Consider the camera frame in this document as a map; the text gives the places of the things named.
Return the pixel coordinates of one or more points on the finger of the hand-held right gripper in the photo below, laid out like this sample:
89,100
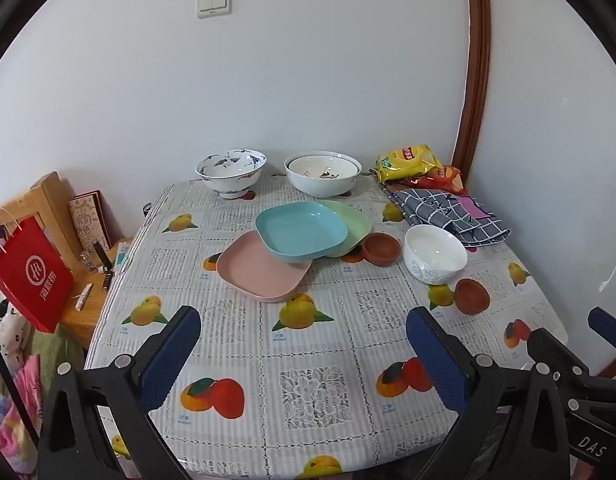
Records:
553,347
608,327

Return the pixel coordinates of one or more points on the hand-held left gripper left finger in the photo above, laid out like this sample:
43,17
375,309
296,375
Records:
170,355

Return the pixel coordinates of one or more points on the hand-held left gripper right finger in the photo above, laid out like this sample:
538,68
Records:
435,355

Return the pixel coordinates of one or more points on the small brown clay bowl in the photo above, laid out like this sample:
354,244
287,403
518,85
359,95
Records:
380,250
472,297

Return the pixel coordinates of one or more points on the white bowl with grey flowers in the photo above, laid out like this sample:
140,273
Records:
433,255

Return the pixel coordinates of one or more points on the pink square plate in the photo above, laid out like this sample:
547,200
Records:
253,275

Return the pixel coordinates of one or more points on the green square plate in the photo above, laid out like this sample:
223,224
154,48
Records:
355,225

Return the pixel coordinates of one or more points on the blue square plate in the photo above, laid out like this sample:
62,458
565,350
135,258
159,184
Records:
298,230

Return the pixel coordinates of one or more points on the wooden baseboard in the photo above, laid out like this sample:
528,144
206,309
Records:
607,364

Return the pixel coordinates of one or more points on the small brown tube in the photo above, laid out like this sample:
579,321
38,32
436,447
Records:
107,280

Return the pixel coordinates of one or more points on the small white tube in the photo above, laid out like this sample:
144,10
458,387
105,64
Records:
84,296

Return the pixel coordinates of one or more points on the white and blue booklet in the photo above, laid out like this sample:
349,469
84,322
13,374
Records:
123,257

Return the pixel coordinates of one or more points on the fruit print tablecloth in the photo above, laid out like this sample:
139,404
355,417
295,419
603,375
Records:
313,360

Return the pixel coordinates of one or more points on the grey checkered cloth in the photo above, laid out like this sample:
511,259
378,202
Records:
438,210

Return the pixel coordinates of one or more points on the pink sponge cloth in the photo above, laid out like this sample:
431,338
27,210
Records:
472,206

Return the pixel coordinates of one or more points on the patterned book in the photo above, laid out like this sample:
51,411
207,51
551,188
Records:
90,222

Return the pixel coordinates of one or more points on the red paper bag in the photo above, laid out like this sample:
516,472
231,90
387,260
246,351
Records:
33,275

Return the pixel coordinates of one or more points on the red chip bag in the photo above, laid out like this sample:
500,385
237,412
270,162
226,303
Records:
448,180

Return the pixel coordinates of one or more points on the blue patterned white bowl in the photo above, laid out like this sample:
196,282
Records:
233,180

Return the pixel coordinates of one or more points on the yellow chip bag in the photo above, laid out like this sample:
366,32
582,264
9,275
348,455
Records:
408,162

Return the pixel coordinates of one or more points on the wooden side table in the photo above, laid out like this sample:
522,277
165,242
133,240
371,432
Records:
50,200

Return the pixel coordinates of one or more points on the large white bowl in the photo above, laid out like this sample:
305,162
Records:
320,185

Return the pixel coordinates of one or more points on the white bowl with printed inside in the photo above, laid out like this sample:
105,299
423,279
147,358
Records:
313,166

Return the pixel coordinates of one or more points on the wooden door frame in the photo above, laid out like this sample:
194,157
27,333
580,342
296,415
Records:
478,60

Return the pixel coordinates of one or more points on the white light switch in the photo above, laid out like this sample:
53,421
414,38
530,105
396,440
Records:
214,2

